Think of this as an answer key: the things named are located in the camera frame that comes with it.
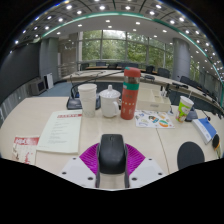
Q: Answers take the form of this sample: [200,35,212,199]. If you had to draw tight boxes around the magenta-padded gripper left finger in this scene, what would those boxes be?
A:
[58,142,102,189]

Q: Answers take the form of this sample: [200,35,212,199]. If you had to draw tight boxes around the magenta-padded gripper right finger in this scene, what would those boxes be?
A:
[123,143,167,189]

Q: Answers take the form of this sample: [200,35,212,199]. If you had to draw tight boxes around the black computer mouse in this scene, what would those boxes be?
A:
[96,133,128,175]

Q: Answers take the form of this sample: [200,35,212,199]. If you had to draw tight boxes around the black mouse pad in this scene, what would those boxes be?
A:
[176,141,206,171]

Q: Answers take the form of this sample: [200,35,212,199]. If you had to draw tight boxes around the cream printed document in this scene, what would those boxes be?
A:
[36,109,83,155]

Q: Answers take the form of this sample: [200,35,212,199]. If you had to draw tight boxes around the colourful sticker sheet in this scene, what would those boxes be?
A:
[134,109,176,130]

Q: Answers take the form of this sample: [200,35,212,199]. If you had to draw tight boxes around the beige box tray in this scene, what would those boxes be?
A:
[136,88,172,113]

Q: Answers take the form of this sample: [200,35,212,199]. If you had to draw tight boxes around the white paper cup stack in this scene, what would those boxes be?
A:
[77,83,98,118]

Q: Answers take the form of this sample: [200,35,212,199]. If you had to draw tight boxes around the white lidded mug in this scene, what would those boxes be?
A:
[98,84,122,119]

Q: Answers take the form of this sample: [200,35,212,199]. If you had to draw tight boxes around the red thermos bottle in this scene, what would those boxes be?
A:
[120,66,142,121]

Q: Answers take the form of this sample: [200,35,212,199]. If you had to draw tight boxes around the red and white leaflet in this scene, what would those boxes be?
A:
[11,134,40,165]

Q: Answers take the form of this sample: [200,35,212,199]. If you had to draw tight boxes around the green printed paper cup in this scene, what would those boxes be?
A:
[175,95,195,123]

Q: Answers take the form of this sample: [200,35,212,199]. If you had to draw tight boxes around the blue and white book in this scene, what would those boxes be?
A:
[191,117,218,145]

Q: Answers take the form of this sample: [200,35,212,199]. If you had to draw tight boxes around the black handheld microphone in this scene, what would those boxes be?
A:
[211,133,222,158]

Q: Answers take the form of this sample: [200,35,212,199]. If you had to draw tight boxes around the white standing panel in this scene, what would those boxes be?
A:
[44,73,54,89]

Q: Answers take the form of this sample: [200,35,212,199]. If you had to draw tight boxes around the grey box monitor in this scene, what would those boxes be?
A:
[29,78,47,97]

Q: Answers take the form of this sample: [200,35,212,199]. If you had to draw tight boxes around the dark office chairs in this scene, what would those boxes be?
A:
[79,61,224,101]

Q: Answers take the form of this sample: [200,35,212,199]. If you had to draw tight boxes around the ceiling lights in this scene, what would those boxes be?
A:
[13,1,224,78]

